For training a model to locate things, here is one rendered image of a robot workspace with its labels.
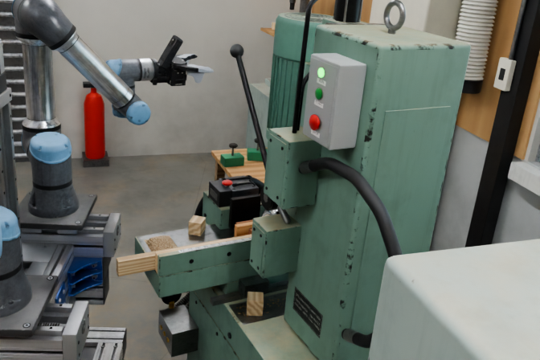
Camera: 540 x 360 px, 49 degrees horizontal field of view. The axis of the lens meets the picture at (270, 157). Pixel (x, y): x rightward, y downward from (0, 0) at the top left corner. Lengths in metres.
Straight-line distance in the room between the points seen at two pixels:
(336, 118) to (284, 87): 0.35
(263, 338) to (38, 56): 1.07
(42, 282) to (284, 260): 0.63
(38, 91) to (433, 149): 1.23
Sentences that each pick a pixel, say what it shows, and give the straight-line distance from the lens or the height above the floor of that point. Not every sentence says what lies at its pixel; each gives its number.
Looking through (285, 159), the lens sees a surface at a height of 1.26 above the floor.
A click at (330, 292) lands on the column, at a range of 1.28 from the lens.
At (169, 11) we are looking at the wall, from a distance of 4.38.
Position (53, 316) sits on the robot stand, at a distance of 1.60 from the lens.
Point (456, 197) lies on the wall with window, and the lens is 3.14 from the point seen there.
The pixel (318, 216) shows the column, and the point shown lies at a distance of 1.26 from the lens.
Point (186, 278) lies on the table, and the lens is 1.48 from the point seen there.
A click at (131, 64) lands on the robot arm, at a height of 1.24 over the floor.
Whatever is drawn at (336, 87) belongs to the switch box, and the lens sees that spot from 1.05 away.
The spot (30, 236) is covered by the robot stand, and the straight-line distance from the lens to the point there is 1.98.
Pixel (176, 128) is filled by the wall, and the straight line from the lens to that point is 4.60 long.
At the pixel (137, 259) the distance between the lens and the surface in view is 1.45.
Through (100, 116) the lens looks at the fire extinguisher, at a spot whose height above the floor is 0.37.
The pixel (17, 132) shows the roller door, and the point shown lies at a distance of 4.48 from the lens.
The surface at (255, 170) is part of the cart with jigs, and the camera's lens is 3.04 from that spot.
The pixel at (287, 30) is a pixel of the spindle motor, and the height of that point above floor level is 1.48.
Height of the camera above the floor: 1.69
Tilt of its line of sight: 21 degrees down
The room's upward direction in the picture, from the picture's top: 5 degrees clockwise
